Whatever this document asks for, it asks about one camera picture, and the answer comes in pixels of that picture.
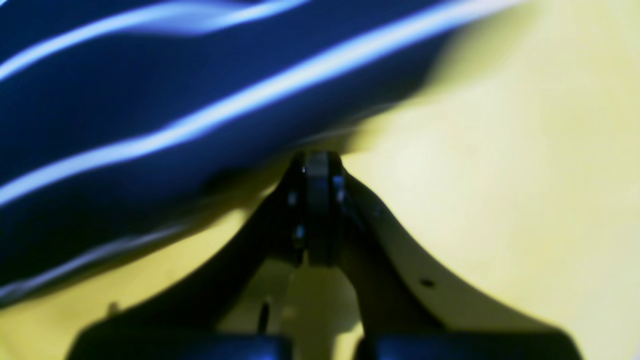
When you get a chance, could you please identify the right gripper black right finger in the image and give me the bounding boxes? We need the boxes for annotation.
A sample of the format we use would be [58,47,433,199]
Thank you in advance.
[317,152,581,360]

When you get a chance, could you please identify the yellow table cloth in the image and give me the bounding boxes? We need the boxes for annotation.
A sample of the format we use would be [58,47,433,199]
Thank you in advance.
[1,0,639,360]

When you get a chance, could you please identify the navy white-striped T-shirt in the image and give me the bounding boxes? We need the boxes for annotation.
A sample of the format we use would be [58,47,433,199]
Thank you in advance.
[1,0,524,309]

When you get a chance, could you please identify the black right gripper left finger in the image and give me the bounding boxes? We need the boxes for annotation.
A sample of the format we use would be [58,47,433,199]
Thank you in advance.
[67,152,307,360]

